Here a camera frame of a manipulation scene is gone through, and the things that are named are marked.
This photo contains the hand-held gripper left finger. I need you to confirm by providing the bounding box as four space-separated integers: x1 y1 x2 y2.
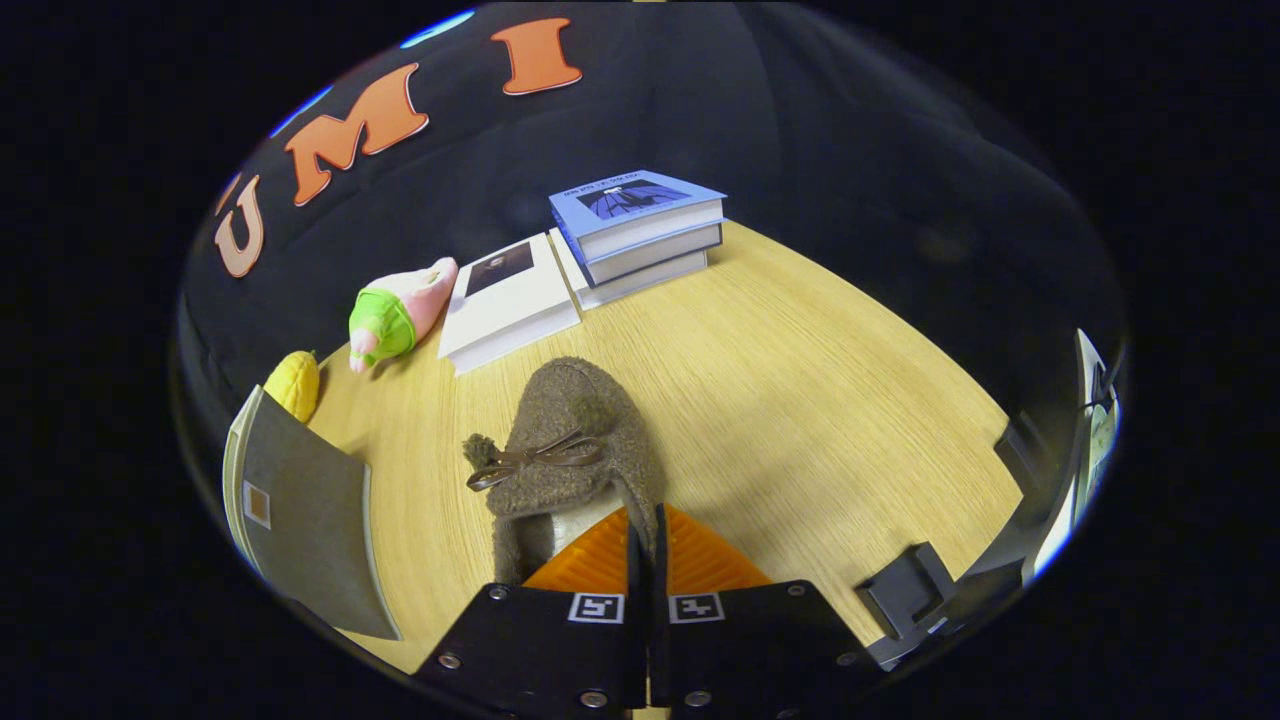
415 506 649 713

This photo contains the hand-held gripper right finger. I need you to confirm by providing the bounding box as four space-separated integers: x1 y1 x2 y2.
650 504 888 716

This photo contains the brown fuzzy shoe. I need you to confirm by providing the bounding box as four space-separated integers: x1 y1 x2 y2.
462 357 666 586

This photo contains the grey fabric storage box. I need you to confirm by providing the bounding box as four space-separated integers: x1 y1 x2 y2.
222 385 403 641

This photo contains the white book with portrait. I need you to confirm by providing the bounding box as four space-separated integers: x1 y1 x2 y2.
437 233 581 376

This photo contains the yellow plush toy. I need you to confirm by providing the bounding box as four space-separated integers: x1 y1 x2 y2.
263 350 321 423

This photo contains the pink and green plush toy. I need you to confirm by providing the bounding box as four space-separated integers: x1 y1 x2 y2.
347 257 459 374

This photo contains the white flat panel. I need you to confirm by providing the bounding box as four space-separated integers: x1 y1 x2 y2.
1035 328 1127 581

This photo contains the blue book with plain spine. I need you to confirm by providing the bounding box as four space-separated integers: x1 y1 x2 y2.
555 222 725 289

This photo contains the blue book with figure cover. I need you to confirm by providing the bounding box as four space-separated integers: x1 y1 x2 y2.
548 170 728 263

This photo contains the black table bracket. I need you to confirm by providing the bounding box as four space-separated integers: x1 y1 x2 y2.
995 415 1051 491
855 543 957 641

